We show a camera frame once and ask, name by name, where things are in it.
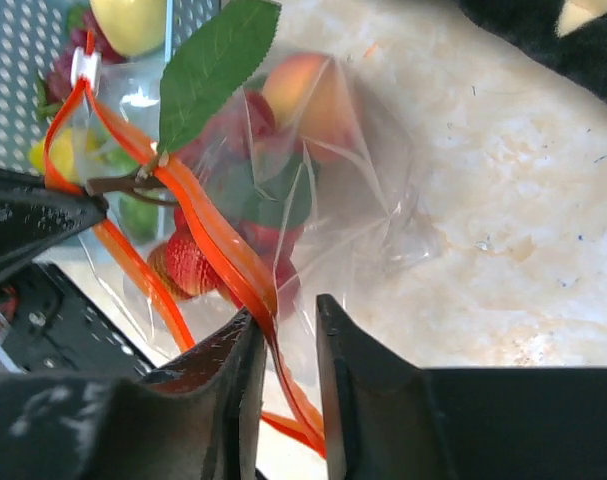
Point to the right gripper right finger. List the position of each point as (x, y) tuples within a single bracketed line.
[(388, 419)]

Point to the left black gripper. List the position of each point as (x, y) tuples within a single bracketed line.
[(46, 322)]

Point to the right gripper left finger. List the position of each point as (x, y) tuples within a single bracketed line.
[(197, 417)]

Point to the green grape bunch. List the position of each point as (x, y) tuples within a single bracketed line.
[(138, 220)]

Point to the red strawberry bunch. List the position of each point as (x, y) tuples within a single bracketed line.
[(258, 176)]

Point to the clear zip top bag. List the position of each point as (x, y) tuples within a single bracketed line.
[(363, 224)]

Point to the orange peach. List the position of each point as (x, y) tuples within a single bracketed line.
[(310, 92)]

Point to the black flower pattern pillow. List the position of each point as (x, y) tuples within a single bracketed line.
[(568, 37)]

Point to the yellow star fruit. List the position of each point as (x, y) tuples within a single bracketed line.
[(62, 152)]

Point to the light blue plastic basket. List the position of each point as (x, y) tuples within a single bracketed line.
[(33, 34)]

